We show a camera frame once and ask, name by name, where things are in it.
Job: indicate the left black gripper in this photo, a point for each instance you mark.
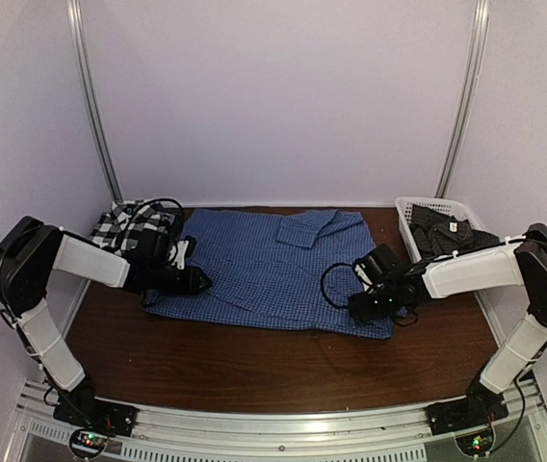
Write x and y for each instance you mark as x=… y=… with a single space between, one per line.
x=192 y=282

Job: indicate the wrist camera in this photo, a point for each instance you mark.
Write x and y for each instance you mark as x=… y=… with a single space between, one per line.
x=361 y=270
x=186 y=246

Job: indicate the aluminium frame post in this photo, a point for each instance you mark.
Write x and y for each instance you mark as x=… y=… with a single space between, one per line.
x=79 y=40
x=477 y=43

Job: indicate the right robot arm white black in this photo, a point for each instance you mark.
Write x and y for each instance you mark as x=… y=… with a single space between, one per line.
x=390 y=285

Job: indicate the front aluminium rail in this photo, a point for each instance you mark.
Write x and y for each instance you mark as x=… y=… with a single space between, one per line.
x=395 y=433

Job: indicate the left aluminium frame post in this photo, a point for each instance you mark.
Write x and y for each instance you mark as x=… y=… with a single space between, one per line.
x=79 y=40

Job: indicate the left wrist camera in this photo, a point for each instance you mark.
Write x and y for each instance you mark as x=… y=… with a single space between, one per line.
x=186 y=246

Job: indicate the blue checked long sleeve shirt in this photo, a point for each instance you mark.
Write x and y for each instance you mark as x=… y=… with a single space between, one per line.
x=276 y=272

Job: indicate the circuit board with leds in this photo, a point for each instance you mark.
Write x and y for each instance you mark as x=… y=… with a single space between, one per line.
x=475 y=444
x=86 y=444

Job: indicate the left circuit board with leds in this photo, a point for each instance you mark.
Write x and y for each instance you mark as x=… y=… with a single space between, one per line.
x=86 y=444

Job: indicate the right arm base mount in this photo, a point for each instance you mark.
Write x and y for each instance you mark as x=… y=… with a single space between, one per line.
x=460 y=414

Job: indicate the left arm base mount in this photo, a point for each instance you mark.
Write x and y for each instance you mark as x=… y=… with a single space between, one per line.
x=100 y=416

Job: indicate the black white plaid shirt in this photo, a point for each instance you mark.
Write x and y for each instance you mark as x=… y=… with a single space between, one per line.
x=118 y=231

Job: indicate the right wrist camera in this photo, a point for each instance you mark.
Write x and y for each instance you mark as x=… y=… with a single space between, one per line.
x=361 y=270

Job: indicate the right aluminium frame post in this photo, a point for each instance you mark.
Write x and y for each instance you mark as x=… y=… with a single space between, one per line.
x=477 y=43

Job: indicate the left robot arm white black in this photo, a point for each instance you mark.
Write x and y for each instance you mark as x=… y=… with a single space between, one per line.
x=31 y=255

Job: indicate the right circuit board with leds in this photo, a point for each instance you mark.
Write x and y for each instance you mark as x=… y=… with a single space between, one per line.
x=475 y=444

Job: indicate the white plastic laundry basket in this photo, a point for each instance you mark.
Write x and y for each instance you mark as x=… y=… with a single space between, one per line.
x=448 y=207

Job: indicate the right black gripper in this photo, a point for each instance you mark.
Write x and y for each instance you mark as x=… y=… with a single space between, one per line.
x=360 y=312

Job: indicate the black garment in basket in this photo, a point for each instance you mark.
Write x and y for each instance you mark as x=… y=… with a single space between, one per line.
x=438 y=234

